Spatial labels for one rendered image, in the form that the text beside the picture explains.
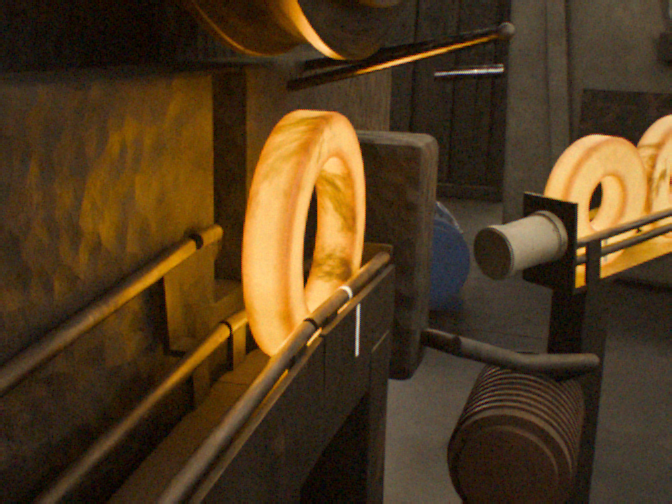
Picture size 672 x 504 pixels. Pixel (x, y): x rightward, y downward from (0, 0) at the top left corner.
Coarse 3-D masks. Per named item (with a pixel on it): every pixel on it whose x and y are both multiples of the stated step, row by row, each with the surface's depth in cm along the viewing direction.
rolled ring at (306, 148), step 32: (288, 128) 61; (320, 128) 61; (352, 128) 68; (288, 160) 58; (320, 160) 61; (352, 160) 69; (256, 192) 58; (288, 192) 57; (320, 192) 71; (352, 192) 70; (256, 224) 58; (288, 224) 57; (320, 224) 72; (352, 224) 71; (256, 256) 58; (288, 256) 57; (320, 256) 72; (352, 256) 72; (256, 288) 58; (288, 288) 58; (320, 288) 71; (256, 320) 60; (288, 320) 59
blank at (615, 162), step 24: (576, 144) 103; (600, 144) 102; (624, 144) 104; (576, 168) 100; (600, 168) 103; (624, 168) 105; (552, 192) 102; (576, 192) 101; (624, 192) 107; (600, 216) 109; (624, 216) 108; (600, 264) 107
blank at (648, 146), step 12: (660, 120) 112; (648, 132) 111; (660, 132) 110; (648, 144) 110; (660, 144) 109; (648, 156) 109; (660, 156) 109; (648, 168) 109; (660, 168) 110; (648, 180) 109; (660, 180) 110; (648, 192) 110; (660, 192) 111; (648, 204) 110; (660, 204) 111; (648, 228) 113
